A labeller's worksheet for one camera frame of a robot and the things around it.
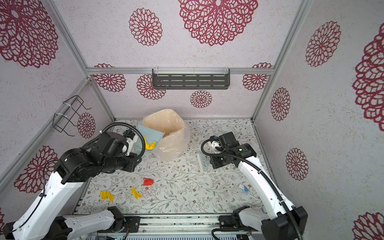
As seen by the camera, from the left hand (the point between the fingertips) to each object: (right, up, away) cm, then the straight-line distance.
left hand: (138, 162), depth 63 cm
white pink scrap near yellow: (-2, -22, +20) cm, 30 cm away
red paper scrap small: (-3, -16, +24) cm, 29 cm away
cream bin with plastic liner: (+15, +9, +15) cm, 23 cm away
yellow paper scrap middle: (-9, -21, +20) cm, 31 cm away
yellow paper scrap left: (-25, -21, +19) cm, 38 cm away
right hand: (+33, -1, +13) cm, 36 cm away
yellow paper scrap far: (+4, +6, +1) cm, 8 cm away
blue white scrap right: (+53, -20, +21) cm, 61 cm away
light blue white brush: (+31, -4, +22) cm, 38 cm away
